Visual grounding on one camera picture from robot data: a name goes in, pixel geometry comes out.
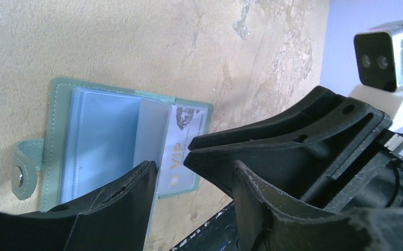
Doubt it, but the green card holder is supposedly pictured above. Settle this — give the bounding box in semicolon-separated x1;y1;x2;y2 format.
12;77;214;212

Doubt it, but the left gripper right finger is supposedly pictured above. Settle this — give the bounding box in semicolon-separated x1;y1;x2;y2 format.
232;161;403;250

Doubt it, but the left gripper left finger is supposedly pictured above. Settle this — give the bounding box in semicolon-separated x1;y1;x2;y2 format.
0;161;157;250

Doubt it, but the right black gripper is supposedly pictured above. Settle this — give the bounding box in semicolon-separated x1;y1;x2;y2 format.
184;104;403;212

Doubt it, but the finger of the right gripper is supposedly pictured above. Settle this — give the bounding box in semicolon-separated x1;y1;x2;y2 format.
189;86;354;151

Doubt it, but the white VIP card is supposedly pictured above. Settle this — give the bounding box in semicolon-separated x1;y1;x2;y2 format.
156;105;208;198

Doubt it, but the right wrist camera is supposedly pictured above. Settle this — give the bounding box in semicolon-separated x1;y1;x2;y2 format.
349;20;403;131

